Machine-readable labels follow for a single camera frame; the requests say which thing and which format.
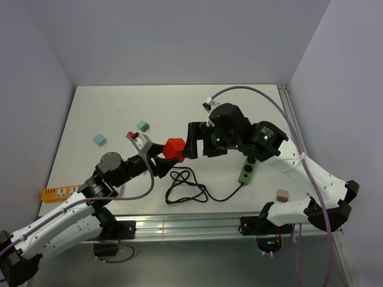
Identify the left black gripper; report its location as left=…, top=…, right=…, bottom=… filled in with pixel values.
left=113, top=143, right=178, bottom=187

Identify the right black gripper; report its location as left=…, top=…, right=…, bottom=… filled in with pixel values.
left=181, top=121, right=240, bottom=159

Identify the red cube plug adapter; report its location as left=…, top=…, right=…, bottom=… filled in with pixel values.
left=162, top=138, right=186, bottom=163

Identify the pink plug adapter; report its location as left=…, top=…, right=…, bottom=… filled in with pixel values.
left=276, top=189, right=289, bottom=203

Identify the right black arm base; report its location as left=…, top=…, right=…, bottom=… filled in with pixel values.
left=238, top=216, right=295, bottom=257

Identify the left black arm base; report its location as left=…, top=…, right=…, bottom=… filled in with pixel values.
left=93, top=221, right=136, bottom=258

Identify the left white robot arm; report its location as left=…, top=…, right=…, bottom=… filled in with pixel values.
left=1, top=144, right=179, bottom=286

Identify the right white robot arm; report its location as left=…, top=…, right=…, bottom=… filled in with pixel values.
left=183, top=103, right=360, bottom=234

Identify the green plug adapter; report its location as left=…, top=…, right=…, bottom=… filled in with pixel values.
left=136, top=120, right=150, bottom=132

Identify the light blue plug adapter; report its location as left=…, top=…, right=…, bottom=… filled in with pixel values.
left=92, top=134, right=107, bottom=147

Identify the green power strip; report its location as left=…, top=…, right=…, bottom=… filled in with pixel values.
left=237, top=157, right=257, bottom=186

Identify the orange power strip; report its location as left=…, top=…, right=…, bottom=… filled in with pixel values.
left=41, top=185, right=80, bottom=203

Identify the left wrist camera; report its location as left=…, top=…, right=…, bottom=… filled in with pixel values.
left=126, top=132, right=153, bottom=153

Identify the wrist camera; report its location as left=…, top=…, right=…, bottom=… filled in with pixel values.
left=202, top=97, right=220, bottom=113
left=126, top=132, right=153, bottom=153

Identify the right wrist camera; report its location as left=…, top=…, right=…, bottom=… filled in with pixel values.
left=202, top=97, right=220, bottom=113

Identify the black power cord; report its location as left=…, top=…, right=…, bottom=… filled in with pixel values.
left=165, top=167, right=245, bottom=206

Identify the aluminium mounting rail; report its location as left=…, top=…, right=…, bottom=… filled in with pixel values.
left=64, top=212, right=303, bottom=243

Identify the aluminium side frame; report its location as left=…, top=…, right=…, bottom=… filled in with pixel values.
left=277, top=84, right=360, bottom=286

